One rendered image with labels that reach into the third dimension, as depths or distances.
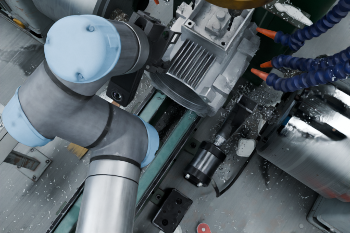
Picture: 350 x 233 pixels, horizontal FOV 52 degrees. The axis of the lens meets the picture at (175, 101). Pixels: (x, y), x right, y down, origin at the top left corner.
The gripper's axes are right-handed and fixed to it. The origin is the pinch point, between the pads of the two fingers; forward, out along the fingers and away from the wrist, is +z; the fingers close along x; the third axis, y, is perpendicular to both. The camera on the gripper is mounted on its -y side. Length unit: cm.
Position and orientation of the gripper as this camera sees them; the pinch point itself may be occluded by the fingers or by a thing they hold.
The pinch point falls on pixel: (160, 56)
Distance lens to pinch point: 73.3
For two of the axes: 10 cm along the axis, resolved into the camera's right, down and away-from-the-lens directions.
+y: 5.0, -8.2, -2.7
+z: 2.6, -1.5, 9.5
